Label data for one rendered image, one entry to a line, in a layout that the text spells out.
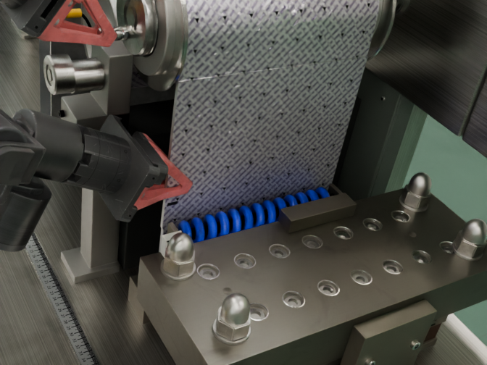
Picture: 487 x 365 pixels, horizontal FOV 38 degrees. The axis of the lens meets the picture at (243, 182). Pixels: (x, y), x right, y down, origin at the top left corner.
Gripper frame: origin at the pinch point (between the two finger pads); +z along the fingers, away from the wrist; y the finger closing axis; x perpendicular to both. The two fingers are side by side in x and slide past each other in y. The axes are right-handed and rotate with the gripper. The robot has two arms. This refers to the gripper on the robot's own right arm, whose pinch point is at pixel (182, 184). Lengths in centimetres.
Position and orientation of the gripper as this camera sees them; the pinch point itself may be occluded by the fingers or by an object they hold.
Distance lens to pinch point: 76.1
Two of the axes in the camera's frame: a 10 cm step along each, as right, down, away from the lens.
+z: 6.8, 2.1, 7.0
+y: 5.0, 5.7, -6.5
